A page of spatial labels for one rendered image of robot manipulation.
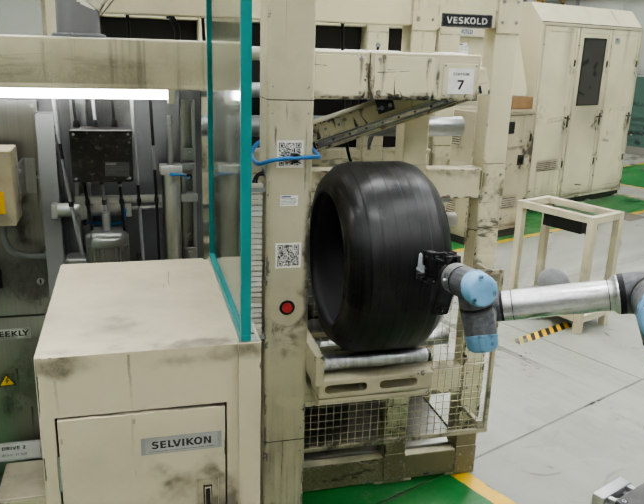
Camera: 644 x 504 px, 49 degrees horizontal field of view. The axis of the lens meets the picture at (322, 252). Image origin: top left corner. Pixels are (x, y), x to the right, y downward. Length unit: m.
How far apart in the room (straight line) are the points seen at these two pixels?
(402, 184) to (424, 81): 0.45
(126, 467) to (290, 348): 0.84
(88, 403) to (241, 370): 0.28
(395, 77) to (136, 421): 1.39
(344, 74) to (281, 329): 0.80
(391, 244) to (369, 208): 0.12
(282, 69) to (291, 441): 1.12
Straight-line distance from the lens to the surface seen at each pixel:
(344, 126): 2.41
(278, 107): 1.94
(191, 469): 1.44
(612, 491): 2.16
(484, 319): 1.65
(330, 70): 2.23
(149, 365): 1.33
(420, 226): 1.94
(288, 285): 2.05
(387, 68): 2.29
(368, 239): 1.89
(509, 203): 7.23
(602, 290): 1.77
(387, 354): 2.15
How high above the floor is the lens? 1.81
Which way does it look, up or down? 16 degrees down
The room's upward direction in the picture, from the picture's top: 2 degrees clockwise
